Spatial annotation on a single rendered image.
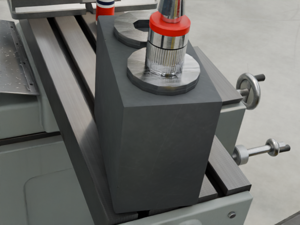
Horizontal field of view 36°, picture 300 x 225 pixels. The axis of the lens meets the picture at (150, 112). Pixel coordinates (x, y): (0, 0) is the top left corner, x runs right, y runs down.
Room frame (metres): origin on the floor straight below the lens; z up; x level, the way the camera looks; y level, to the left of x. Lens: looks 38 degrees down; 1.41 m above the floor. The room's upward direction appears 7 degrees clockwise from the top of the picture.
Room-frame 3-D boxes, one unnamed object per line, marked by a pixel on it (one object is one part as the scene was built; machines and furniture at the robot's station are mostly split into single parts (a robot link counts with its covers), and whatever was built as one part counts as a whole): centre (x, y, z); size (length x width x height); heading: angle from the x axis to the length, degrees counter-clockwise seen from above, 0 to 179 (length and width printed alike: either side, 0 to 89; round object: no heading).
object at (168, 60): (0.47, -0.01, 1.14); 0.05 x 0.05 x 0.05
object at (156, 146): (0.52, 0.01, 1.01); 0.22 x 0.12 x 0.20; 17
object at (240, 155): (1.05, -0.35, 0.49); 0.22 x 0.06 x 0.06; 117
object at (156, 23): (0.47, -0.01, 1.17); 0.05 x 0.05 x 0.01
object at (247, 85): (1.16, -0.26, 0.61); 0.16 x 0.12 x 0.12; 117
